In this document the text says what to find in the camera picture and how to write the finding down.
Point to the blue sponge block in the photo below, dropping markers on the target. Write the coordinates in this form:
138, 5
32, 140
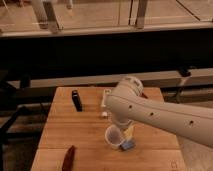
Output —
127, 145

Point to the black rectangular block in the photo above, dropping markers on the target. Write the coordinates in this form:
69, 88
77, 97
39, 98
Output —
76, 100

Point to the white ceramic cup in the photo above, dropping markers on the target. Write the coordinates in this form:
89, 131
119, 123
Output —
114, 137

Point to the white tube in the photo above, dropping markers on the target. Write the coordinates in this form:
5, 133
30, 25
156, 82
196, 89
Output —
104, 113

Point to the orange bowl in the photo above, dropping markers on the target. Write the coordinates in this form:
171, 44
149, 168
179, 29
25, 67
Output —
144, 95

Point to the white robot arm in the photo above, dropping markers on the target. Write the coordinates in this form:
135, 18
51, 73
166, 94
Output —
192, 122

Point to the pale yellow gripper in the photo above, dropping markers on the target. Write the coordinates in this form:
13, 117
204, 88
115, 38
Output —
128, 133

